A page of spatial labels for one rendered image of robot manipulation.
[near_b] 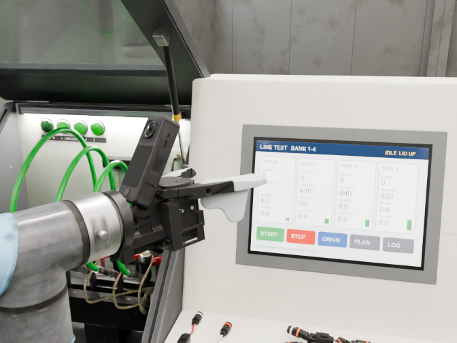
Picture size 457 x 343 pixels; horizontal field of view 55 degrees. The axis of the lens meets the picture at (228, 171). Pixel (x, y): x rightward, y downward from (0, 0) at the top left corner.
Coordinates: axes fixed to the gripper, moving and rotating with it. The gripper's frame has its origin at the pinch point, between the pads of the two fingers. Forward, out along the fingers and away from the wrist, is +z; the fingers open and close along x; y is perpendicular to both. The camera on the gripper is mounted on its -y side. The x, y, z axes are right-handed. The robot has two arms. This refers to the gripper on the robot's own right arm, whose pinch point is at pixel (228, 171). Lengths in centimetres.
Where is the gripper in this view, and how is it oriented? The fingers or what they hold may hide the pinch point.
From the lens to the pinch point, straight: 65.0
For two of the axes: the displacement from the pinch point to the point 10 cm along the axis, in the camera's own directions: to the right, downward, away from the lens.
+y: 0.9, 9.8, 1.8
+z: 7.1, -1.9, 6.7
